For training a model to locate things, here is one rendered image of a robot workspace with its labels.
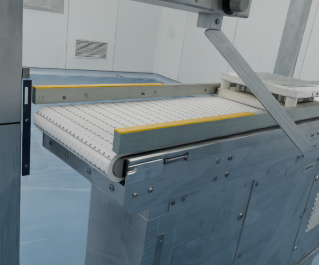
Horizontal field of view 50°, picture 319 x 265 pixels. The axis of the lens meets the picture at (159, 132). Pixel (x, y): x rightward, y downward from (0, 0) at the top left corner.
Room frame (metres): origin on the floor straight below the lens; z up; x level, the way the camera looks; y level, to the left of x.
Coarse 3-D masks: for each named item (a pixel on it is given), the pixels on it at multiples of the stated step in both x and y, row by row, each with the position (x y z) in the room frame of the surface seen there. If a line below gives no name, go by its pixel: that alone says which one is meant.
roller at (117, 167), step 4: (124, 156) 0.47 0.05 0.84; (116, 160) 0.46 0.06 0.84; (120, 160) 0.46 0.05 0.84; (124, 160) 0.46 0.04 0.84; (116, 164) 0.45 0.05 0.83; (120, 164) 0.46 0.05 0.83; (124, 164) 0.46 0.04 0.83; (112, 168) 0.46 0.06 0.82; (116, 168) 0.45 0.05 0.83; (120, 168) 0.46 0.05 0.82; (124, 168) 0.46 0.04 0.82; (116, 172) 0.45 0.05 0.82; (120, 172) 0.46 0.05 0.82; (124, 172) 0.46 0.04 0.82; (116, 176) 0.46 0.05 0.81; (120, 176) 0.46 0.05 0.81; (124, 176) 0.46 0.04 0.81
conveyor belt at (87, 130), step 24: (216, 96) 1.02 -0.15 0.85; (48, 120) 0.59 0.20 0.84; (72, 120) 0.58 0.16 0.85; (96, 120) 0.60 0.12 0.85; (120, 120) 0.62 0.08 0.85; (144, 120) 0.64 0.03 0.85; (168, 120) 0.67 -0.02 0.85; (72, 144) 0.52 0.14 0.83; (96, 144) 0.49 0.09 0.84; (96, 168) 0.47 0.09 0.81
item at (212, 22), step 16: (208, 16) 0.56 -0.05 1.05; (208, 32) 0.57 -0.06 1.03; (224, 48) 0.58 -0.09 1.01; (240, 64) 0.58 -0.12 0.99; (256, 80) 0.59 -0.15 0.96; (256, 96) 0.59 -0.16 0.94; (272, 96) 0.59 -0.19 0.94; (272, 112) 0.59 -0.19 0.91; (288, 128) 0.60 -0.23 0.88; (304, 144) 0.61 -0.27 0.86
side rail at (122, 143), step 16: (256, 112) 0.70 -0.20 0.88; (288, 112) 0.79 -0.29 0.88; (304, 112) 0.85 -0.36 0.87; (160, 128) 0.49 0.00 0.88; (176, 128) 0.52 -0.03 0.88; (192, 128) 0.54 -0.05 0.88; (208, 128) 0.58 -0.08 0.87; (224, 128) 0.61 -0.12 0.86; (240, 128) 0.65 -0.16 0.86; (128, 144) 0.45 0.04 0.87; (144, 144) 0.47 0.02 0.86; (160, 144) 0.49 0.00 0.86
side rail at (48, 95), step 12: (168, 84) 0.89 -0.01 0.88; (180, 84) 0.92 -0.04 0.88; (192, 84) 0.95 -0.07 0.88; (204, 84) 0.99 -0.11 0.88; (216, 84) 1.03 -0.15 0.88; (36, 96) 0.63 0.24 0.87; (48, 96) 0.65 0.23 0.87; (60, 96) 0.67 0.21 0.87; (72, 96) 0.69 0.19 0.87; (84, 96) 0.71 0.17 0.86; (96, 96) 0.73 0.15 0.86; (108, 96) 0.75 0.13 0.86; (120, 96) 0.77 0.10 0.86; (132, 96) 0.80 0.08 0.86; (144, 96) 0.83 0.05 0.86; (156, 96) 0.86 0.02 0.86; (168, 96) 0.89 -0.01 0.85
